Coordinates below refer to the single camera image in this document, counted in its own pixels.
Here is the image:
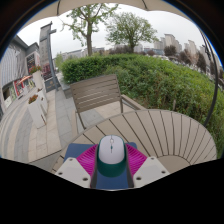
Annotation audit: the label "brown slatted outdoor chair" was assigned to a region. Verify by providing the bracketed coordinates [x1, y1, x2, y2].
[69, 73, 148, 134]

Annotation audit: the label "beige parasol canopy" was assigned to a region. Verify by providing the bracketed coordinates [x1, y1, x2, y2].
[23, 0, 191, 28]

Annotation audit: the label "round leafy green tree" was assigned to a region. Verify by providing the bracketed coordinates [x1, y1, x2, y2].
[105, 11, 159, 54]

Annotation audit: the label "distant high-rise buildings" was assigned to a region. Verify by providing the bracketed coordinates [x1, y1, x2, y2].
[153, 33, 214, 58]

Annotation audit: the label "grey shopfront building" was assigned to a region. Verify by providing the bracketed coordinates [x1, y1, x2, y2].
[0, 34, 41, 114]

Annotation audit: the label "white planter with orange flowers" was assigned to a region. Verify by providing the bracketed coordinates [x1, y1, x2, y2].
[26, 94, 49, 129]

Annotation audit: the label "sparse-leaved tree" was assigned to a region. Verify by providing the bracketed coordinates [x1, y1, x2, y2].
[61, 3, 119, 57]

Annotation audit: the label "tall grey pylon sign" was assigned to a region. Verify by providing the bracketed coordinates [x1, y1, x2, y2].
[39, 21, 61, 93]

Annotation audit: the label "white planter with red flowers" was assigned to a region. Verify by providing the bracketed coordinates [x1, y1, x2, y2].
[29, 65, 46, 91]

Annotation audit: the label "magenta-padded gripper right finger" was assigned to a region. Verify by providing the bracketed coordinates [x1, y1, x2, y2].
[124, 143, 171, 189]

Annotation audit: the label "blue rectangular mouse pad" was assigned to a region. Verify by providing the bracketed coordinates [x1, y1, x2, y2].
[63, 142, 138, 191]

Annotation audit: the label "dark curved parasol pole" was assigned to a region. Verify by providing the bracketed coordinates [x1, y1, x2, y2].
[199, 29, 221, 128]

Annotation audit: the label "white and teal computer mouse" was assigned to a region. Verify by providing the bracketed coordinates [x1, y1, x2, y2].
[95, 134, 128, 178]

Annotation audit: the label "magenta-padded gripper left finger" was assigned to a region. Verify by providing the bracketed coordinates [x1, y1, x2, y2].
[54, 143, 100, 190]

